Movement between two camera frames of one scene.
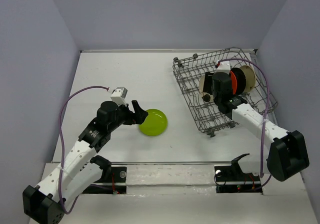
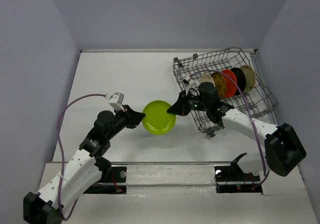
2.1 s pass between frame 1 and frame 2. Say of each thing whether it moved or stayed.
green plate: moved
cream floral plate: stayed
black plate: stayed
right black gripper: moved
